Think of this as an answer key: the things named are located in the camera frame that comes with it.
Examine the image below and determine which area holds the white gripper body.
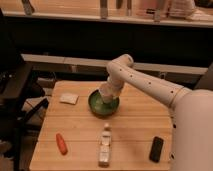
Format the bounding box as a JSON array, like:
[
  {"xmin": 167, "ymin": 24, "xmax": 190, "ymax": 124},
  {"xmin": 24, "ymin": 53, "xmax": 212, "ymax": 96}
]
[{"xmin": 99, "ymin": 83, "xmax": 119, "ymax": 103}]

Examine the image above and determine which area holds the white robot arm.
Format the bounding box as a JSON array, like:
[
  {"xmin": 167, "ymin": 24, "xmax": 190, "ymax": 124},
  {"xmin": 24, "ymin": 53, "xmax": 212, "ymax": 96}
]
[{"xmin": 99, "ymin": 54, "xmax": 213, "ymax": 171}]

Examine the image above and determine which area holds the green ceramic bowl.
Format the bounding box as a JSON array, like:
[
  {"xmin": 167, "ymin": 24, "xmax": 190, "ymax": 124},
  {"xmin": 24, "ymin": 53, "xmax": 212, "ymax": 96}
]
[{"xmin": 88, "ymin": 90, "xmax": 120, "ymax": 118}]

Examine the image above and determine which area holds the white sponge pad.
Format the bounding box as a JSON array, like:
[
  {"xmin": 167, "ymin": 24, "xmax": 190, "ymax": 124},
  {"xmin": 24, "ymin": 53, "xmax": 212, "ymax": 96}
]
[{"xmin": 60, "ymin": 93, "xmax": 78, "ymax": 105}]

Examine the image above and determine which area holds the white plastic bottle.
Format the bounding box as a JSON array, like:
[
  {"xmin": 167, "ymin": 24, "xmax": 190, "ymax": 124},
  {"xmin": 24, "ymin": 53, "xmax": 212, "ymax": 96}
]
[{"xmin": 98, "ymin": 123, "xmax": 112, "ymax": 167}]

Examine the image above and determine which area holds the black rectangular phone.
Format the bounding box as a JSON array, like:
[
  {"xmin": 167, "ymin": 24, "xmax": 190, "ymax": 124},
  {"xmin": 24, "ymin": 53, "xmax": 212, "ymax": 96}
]
[{"xmin": 149, "ymin": 136, "xmax": 164, "ymax": 163}]

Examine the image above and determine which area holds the orange carrot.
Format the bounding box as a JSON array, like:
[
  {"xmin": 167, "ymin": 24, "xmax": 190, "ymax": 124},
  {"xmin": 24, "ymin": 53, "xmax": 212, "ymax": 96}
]
[{"xmin": 56, "ymin": 133, "xmax": 68, "ymax": 155}]

